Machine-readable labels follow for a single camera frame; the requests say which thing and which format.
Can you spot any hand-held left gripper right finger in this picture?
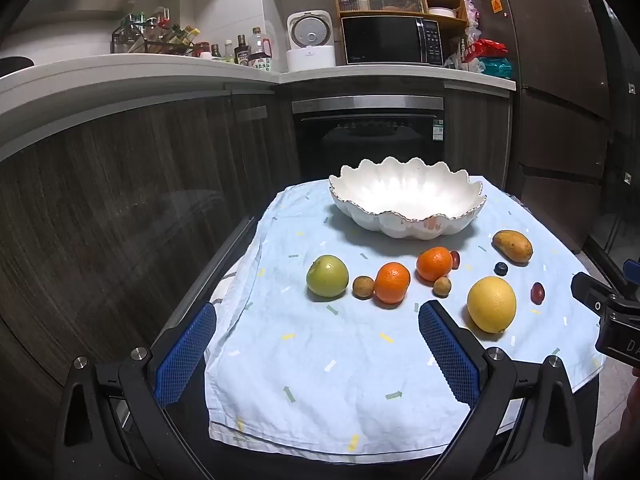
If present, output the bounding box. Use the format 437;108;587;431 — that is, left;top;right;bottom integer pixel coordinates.
417;300;586;480

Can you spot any black wire spice rack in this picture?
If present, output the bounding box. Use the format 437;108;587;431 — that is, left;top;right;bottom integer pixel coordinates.
111;12;201;56

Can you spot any light blue patterned tablecloth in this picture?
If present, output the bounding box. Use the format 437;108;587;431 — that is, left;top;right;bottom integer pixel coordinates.
204;175;606;463

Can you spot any white rice cooker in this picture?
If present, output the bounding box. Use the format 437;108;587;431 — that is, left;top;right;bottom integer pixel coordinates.
287;10;332;51

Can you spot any teal snack bag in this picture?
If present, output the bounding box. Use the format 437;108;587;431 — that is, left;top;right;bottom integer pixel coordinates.
480;57;513;79

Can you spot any white kitchen countertop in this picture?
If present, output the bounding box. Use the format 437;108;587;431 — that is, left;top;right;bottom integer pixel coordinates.
0;52;517;161

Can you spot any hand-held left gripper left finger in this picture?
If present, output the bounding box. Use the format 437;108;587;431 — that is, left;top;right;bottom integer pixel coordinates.
52;302;221;480

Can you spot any black built-in oven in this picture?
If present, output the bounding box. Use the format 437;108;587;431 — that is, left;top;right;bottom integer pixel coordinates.
291;95;446;183

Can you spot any yellow mango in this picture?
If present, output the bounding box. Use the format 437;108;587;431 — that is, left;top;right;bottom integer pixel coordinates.
492;230;534;264

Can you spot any orange mandarin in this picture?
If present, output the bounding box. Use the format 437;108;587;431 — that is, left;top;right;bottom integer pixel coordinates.
416;246;454;282
374;263;412;305

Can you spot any dark refrigerator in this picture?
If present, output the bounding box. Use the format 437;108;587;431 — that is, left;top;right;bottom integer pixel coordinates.
495;0;616;253

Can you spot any red snack bag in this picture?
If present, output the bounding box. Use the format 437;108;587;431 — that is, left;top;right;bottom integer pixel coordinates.
470;39;508;61

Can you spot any yellow lemon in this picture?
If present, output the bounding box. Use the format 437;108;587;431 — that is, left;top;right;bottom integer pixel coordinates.
467;276;517;334

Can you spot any clear plastic bag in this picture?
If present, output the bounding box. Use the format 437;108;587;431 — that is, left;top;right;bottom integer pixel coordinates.
462;0;483;45

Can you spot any person's right hand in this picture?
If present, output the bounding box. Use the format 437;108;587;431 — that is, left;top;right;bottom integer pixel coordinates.
595;366;640;480

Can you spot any black microwave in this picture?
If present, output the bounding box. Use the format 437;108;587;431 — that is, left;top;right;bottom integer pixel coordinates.
341;15;445;67

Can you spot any white scalloped ceramic bowl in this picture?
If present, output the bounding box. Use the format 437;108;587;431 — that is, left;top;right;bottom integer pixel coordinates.
328;156;487;241

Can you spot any green apple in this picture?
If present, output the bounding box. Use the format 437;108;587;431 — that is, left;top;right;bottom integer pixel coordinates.
306;255;350;298

